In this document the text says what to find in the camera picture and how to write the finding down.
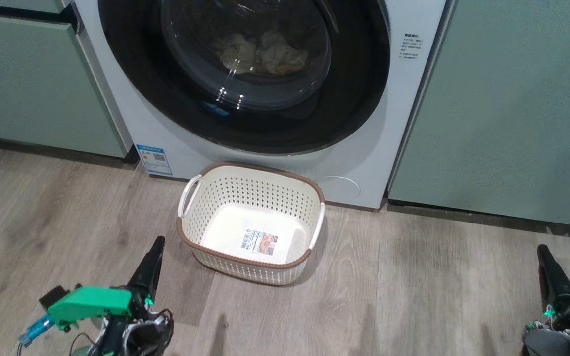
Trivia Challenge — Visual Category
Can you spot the thin dark looped wire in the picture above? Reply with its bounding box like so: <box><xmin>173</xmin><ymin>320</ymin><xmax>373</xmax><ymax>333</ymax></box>
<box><xmin>144</xmin><ymin>308</ymin><xmax>175</xmax><ymax>349</ymax></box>

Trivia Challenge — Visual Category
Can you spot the pale green cabinet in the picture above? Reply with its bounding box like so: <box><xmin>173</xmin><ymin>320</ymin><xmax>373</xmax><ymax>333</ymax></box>
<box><xmin>388</xmin><ymin>0</ymin><xmax>570</xmax><ymax>225</ymax></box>
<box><xmin>0</xmin><ymin>0</ymin><xmax>135</xmax><ymax>159</ymax></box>

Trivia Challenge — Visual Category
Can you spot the cream perforated basket brown rim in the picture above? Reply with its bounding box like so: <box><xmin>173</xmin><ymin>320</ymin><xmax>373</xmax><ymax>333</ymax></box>
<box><xmin>177</xmin><ymin>161</ymin><xmax>326</xmax><ymax>286</ymax></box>

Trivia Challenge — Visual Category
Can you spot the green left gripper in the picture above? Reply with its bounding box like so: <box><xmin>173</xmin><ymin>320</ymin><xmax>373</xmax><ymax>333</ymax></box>
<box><xmin>47</xmin><ymin>236</ymin><xmax>174</xmax><ymax>356</ymax></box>

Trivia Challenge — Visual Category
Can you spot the small black text label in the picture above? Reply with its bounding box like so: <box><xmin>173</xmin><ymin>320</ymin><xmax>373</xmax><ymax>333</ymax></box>
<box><xmin>398</xmin><ymin>33</ymin><xmax>420</xmax><ymax>62</ymax></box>

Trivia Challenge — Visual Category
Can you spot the cream bear print garment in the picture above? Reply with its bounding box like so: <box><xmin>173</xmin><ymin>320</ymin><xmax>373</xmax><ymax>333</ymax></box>
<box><xmin>213</xmin><ymin>32</ymin><xmax>259</xmax><ymax>75</ymax></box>
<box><xmin>258</xmin><ymin>30</ymin><xmax>309</xmax><ymax>76</ymax></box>

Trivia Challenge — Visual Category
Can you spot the blue white energy label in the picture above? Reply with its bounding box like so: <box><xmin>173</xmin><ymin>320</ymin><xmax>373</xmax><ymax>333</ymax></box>
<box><xmin>136</xmin><ymin>144</ymin><xmax>173</xmax><ymax>176</ymax></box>

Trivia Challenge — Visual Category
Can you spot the white front-load washing machine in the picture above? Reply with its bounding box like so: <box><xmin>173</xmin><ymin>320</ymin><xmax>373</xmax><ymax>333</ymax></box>
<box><xmin>74</xmin><ymin>0</ymin><xmax>456</xmax><ymax>211</ymax></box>

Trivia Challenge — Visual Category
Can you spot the printed product label sticker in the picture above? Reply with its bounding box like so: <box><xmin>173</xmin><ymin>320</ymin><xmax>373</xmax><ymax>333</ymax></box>
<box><xmin>239</xmin><ymin>229</ymin><xmax>279</xmax><ymax>256</ymax></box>

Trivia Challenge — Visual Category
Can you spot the round white filter cover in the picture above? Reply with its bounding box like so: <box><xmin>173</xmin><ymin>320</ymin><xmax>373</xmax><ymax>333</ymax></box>
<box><xmin>319</xmin><ymin>176</ymin><xmax>361</xmax><ymax>202</ymax></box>

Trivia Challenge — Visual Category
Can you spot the black round glass washer door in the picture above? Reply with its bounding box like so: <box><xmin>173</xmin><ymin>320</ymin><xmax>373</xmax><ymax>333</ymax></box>
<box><xmin>98</xmin><ymin>0</ymin><xmax>391</xmax><ymax>155</ymax></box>

